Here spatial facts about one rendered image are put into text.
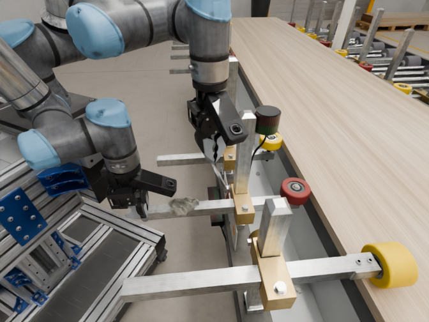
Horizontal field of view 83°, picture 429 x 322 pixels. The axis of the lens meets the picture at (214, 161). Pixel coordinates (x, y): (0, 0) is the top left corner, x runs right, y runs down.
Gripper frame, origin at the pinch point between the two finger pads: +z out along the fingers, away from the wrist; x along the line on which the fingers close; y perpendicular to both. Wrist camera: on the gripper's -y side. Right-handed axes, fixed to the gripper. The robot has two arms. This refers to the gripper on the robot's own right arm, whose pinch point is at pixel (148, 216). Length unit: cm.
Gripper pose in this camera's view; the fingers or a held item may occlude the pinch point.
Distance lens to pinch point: 73.4
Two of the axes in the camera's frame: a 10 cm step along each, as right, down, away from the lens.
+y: -9.9, 0.6, -0.8
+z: 0.0, 7.7, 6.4
